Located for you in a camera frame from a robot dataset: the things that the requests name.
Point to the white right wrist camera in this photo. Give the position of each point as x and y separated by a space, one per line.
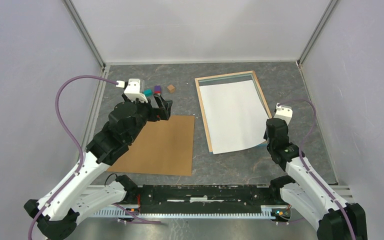
283 112

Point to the aluminium rail base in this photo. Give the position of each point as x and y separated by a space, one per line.
212 215

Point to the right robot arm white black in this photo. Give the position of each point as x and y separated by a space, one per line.
330 214

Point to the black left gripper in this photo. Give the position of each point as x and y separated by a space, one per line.
163 111

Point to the natural wooden cube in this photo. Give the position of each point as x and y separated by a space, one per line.
171 88

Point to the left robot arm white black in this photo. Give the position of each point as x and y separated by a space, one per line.
58 213

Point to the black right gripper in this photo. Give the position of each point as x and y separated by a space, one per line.
265 136

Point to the teal wooden block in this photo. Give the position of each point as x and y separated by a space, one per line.
148 92

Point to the brown cardboard backing board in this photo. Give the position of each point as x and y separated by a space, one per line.
162 148

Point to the colourful balloon photo print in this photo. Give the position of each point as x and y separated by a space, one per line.
235 116

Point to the purple wooden block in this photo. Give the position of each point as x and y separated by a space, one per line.
157 89

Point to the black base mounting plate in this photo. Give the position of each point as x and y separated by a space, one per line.
203 199

